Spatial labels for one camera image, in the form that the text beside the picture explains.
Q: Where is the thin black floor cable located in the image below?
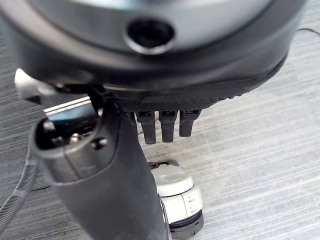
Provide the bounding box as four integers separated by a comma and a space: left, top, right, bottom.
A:
296, 27, 320, 38

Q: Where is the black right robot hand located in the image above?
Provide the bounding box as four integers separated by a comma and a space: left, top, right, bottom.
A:
0, 0, 310, 240

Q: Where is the black corrugated cable hose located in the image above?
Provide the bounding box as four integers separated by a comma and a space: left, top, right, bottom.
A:
0, 139, 40, 220

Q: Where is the silver robot leg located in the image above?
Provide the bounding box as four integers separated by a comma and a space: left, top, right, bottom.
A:
146, 158, 205, 240

